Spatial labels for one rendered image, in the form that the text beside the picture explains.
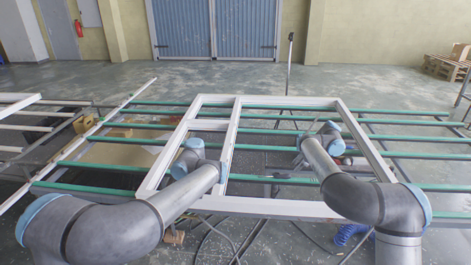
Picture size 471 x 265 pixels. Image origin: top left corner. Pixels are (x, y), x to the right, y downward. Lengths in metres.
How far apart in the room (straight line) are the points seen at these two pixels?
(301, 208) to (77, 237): 1.05
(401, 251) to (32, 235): 0.82
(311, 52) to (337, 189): 6.70
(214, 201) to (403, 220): 0.87
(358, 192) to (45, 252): 0.71
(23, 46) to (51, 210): 10.03
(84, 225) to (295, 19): 7.30
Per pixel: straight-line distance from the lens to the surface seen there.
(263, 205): 1.31
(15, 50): 10.87
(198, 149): 1.10
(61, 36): 10.10
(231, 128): 1.91
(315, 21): 7.20
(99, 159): 2.40
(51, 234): 0.56
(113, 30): 8.42
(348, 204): 0.73
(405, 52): 8.69
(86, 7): 9.00
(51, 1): 10.03
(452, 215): 1.75
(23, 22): 10.23
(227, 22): 7.47
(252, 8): 7.37
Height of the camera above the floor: 1.90
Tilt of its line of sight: 28 degrees down
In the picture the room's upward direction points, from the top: 1 degrees counter-clockwise
